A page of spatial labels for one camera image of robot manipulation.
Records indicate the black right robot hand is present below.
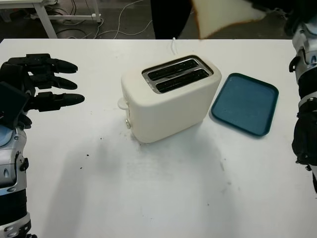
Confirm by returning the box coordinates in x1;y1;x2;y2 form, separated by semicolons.
249;0;317;37

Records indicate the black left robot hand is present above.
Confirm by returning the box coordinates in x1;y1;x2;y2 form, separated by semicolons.
0;53;85;129

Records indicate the toast slice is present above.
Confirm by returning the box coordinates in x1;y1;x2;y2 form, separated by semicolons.
192;0;267;40

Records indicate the white toaster power cable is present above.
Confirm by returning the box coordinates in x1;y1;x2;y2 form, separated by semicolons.
170;37;179;57

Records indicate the standing person beige jacket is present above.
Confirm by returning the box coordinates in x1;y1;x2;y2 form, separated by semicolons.
150;0;194;40

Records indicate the cream white toaster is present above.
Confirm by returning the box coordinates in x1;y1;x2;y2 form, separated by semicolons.
117;54;222;144

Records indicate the white table frame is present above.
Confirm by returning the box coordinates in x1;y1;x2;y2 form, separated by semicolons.
0;0;103;39

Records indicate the blue plastic tray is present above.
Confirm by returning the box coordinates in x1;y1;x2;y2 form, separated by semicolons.
211;72;280;138

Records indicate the white floor cable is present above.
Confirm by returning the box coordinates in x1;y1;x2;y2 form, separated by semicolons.
95;0;154;39

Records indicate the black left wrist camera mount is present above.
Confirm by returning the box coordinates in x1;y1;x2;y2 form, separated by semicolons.
0;81;29;128

